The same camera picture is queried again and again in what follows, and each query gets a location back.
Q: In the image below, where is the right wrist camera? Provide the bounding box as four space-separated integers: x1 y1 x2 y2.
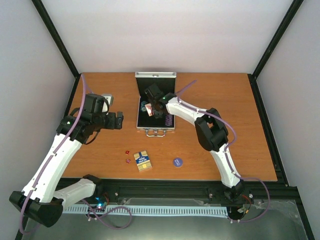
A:
144 83 164 102

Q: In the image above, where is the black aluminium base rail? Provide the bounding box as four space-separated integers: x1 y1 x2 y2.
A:
74 177 253 204

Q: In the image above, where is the blue playing card box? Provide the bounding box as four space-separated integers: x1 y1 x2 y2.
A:
133 150 152 172

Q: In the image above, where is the purple poker chip stack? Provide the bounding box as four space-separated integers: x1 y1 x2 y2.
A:
165 115 174 127

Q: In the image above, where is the aluminium poker case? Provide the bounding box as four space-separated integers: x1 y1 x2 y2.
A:
134 71 177 138

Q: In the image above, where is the teal poker chip stack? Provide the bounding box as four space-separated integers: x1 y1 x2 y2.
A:
140 101 148 107
140 106 147 112

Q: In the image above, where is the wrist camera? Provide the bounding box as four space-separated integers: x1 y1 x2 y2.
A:
144 83 164 102
83 93 114 114

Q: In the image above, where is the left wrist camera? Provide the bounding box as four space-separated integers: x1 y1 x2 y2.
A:
83 93 114 114

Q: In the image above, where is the right black frame post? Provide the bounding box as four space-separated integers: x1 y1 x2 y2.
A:
251 0 305 78

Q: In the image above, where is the electronics board with led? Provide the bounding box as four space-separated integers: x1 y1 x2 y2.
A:
90 195 110 213

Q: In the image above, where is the black frame post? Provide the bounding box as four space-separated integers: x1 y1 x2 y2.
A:
251 0 305 78
31 0 81 79

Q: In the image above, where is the red playing card deck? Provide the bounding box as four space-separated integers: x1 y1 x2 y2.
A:
145 104 154 116

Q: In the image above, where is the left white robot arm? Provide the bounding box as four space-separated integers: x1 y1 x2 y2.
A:
9 111 124 228

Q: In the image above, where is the light blue cable duct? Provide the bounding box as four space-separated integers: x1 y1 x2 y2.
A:
63 204 228 218

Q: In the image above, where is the left black frame post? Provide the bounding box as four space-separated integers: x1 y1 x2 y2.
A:
31 0 81 79

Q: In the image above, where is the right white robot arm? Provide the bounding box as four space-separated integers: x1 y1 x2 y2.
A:
145 90 245 203

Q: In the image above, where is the purple dealer button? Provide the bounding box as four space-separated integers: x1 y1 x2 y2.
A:
172 157 183 168

